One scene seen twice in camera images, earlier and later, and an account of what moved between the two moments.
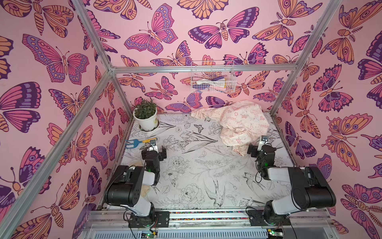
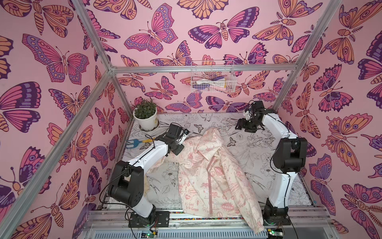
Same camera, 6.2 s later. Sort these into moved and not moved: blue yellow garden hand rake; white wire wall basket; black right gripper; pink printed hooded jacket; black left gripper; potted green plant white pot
Moved: black left gripper; black right gripper; pink printed hooded jacket
Not moved: white wire wall basket; potted green plant white pot; blue yellow garden hand rake
